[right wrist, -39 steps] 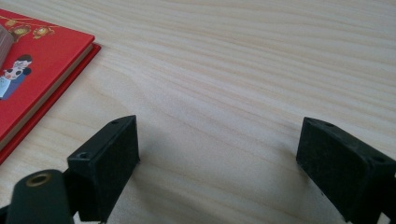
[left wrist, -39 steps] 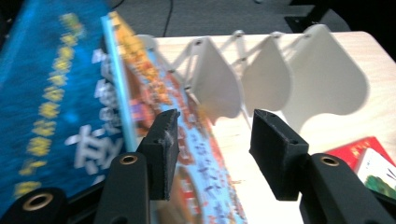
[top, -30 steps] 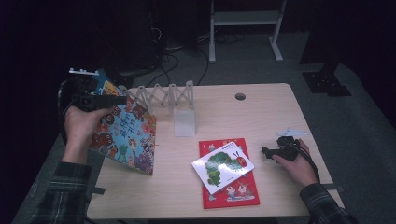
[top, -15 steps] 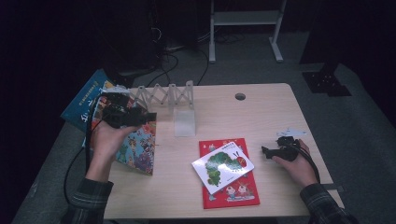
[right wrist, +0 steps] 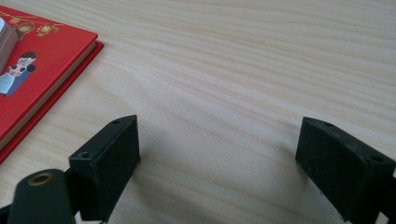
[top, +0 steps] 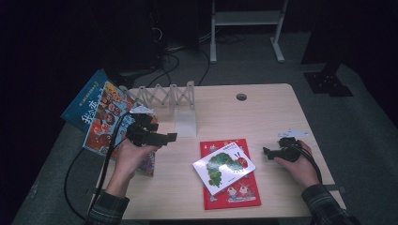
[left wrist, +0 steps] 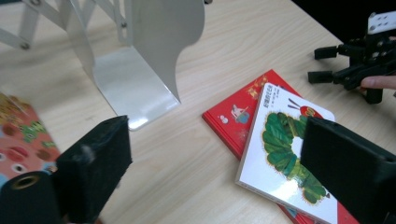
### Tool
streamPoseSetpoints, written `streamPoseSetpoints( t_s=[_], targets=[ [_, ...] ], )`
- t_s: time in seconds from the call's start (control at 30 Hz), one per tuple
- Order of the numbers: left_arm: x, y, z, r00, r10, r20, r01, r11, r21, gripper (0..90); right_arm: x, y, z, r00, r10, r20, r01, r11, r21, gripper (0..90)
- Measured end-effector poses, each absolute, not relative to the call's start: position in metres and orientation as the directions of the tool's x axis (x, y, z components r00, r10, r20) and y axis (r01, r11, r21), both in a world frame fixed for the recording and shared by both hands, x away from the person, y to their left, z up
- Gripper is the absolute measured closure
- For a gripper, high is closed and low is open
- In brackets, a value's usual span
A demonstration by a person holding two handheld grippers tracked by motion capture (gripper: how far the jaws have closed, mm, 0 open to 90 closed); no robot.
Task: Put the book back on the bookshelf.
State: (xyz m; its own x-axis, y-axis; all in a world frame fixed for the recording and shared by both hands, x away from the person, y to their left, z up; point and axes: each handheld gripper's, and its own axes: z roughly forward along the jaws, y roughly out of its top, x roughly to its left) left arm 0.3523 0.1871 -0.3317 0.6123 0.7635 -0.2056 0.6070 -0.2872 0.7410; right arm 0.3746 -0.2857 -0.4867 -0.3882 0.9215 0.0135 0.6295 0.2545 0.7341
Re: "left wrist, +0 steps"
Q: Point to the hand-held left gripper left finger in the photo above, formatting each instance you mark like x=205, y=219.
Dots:
x=93, y=168

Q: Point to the white expandable metal book rack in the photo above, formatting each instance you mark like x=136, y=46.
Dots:
x=162, y=37

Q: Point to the red picture book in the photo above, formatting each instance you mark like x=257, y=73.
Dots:
x=230, y=112

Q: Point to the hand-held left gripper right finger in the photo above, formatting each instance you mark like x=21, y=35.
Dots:
x=348, y=168

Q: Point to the colourful animal faces picture book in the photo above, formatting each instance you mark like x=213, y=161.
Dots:
x=25, y=140

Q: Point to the white caterpillar board book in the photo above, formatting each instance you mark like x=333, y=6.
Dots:
x=267, y=180

